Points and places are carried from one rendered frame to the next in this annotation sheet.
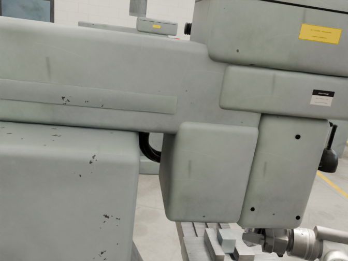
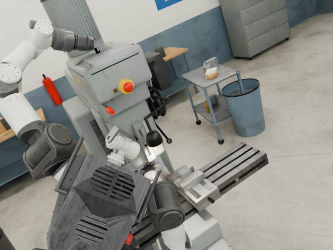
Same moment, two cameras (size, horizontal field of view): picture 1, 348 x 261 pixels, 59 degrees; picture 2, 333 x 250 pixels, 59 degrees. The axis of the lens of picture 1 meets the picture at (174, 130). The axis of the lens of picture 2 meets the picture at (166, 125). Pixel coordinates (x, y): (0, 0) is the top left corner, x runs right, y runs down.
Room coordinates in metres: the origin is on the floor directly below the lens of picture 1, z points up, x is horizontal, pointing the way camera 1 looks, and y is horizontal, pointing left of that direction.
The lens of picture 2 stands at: (0.76, -1.65, 2.07)
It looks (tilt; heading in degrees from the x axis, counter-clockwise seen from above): 25 degrees down; 82
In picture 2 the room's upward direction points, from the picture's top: 21 degrees counter-clockwise
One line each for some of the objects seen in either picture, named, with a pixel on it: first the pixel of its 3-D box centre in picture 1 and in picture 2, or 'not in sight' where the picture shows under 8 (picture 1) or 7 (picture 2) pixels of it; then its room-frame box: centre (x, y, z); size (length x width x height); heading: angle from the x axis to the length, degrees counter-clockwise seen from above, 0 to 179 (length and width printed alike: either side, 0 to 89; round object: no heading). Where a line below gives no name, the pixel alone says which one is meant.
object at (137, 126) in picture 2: not in sight; (143, 141); (0.81, -0.38, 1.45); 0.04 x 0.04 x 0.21; 10
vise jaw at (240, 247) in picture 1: (238, 245); (191, 180); (0.97, -0.30, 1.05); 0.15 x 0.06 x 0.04; 11
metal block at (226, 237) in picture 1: (225, 240); (185, 173); (0.96, -0.24, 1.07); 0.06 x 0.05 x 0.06; 11
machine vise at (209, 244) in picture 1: (230, 252); (191, 183); (0.97, -0.27, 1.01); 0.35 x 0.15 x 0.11; 101
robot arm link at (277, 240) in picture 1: (283, 240); (151, 176); (0.78, -0.36, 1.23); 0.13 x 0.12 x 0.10; 171
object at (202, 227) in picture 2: not in sight; (174, 220); (0.79, -0.27, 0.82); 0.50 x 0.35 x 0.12; 100
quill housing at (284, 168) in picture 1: (267, 161); (133, 130); (0.79, -0.27, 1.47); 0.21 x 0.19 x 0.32; 10
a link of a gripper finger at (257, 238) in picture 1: (252, 238); not in sight; (0.76, -0.27, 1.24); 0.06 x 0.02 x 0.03; 81
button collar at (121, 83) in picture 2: not in sight; (126, 86); (0.83, -0.50, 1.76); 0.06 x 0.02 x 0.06; 10
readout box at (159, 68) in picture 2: not in sight; (155, 70); (1.07, 0.08, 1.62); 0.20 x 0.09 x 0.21; 100
